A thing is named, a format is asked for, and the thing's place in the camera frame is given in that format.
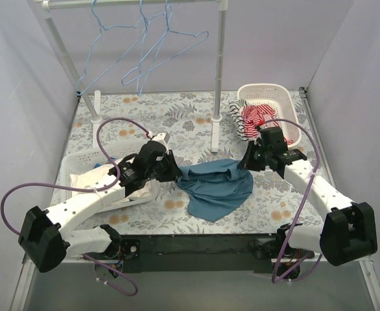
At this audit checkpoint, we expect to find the teal blue tank top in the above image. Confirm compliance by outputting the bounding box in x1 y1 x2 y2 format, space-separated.
176 159 254 222

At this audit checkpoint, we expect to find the blue wire hanger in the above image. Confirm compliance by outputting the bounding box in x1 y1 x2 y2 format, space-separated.
121 2 209 86
77 1 144 95
136 1 172 96

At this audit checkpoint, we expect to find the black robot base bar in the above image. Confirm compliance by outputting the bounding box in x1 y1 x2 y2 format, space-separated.
113 233 285 273

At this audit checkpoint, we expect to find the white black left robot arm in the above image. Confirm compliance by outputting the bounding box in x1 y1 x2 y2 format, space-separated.
18 133 181 273

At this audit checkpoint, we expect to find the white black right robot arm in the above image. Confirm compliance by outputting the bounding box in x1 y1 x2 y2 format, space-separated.
238 127 378 266

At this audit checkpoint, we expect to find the red white striped shirt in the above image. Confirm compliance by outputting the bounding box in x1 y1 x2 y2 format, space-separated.
240 104 279 140

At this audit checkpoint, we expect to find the white cloth in basket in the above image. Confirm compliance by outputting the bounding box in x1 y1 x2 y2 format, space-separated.
69 161 154 205

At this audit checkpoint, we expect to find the floral patterned table mat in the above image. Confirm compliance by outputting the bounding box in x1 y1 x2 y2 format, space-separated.
81 91 322 235

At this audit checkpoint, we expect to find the white perforated laundry basket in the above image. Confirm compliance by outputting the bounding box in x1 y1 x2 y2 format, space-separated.
237 83 303 146

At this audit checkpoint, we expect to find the black white striped shirt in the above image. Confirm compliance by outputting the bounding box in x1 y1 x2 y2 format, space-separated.
229 99 250 141

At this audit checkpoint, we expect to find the white basket on left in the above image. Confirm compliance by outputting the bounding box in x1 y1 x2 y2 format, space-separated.
60 141 159 211

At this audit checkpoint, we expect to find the white clothes rack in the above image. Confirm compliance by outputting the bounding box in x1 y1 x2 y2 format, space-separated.
34 0 228 154

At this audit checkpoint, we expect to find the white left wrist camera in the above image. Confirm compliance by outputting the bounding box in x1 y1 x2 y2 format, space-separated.
151 132 170 154

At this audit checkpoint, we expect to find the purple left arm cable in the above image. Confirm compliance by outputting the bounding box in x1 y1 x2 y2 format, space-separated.
0 117 157 297

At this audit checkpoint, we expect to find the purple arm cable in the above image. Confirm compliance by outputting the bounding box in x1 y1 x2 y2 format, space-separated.
0 117 157 297
263 118 323 285

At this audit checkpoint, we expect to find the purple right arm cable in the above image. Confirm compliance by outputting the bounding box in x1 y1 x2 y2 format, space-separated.
263 118 323 285

